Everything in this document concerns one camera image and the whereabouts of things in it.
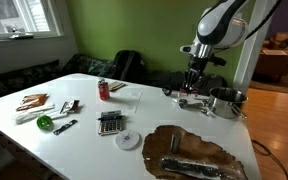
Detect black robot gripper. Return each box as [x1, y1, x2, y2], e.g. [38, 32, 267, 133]
[183, 54, 208, 92]

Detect red toy trolley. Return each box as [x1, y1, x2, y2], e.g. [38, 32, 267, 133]
[179, 86, 201, 96]

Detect silver metal pot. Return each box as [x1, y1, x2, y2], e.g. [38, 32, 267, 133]
[203, 86, 249, 120]

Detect silver metal can opener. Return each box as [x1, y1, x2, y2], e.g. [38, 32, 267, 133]
[171, 97, 212, 117]

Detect small black round object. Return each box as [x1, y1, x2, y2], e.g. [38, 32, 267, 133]
[161, 86, 173, 97]

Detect dark patterned bench cushion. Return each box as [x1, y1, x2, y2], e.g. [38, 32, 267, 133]
[61, 53, 228, 97]
[0, 59, 61, 103]

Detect small metal cylinder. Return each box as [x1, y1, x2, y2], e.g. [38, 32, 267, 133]
[169, 132, 182, 154]

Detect brown wooden slab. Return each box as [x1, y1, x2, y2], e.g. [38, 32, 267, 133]
[141, 124, 249, 180]

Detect white paper sheet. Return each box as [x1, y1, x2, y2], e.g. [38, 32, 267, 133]
[109, 87, 143, 115]

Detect dark backpack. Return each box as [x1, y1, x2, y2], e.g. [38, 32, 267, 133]
[111, 49, 148, 84]

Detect brown wallet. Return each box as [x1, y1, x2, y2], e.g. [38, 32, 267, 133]
[107, 80, 127, 92]

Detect brown cardboard box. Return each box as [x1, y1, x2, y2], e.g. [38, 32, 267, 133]
[252, 49, 288, 83]

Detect white round disc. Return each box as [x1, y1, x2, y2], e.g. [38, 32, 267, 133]
[114, 129, 141, 151]

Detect red soda can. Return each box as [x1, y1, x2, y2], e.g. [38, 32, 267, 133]
[97, 78, 111, 101]

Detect grey desk calculator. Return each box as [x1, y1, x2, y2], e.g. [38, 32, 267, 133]
[97, 109, 125, 137]

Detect brown sofa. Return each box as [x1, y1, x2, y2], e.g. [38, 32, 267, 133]
[263, 31, 288, 51]

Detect silver snack wrapper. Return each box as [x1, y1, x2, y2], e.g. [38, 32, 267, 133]
[59, 99, 81, 115]

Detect black flat metal strip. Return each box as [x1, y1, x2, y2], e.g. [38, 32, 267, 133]
[52, 119, 79, 136]

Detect green round lid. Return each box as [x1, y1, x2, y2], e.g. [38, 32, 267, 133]
[36, 114, 54, 131]

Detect brown wooden pieces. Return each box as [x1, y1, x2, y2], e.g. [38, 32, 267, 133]
[15, 93, 50, 112]

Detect white long package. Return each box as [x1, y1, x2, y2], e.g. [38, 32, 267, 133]
[15, 103, 69, 126]

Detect small ornament on windowsill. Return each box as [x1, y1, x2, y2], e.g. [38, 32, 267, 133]
[8, 26, 35, 41]

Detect white framed window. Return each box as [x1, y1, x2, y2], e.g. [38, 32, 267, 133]
[0, 0, 64, 42]

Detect white door frame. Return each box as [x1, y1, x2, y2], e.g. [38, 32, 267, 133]
[232, 0, 280, 94]

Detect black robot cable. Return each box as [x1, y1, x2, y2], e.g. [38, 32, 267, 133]
[245, 0, 283, 41]

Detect black floor cable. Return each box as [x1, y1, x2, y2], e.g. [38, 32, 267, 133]
[251, 139, 288, 180]

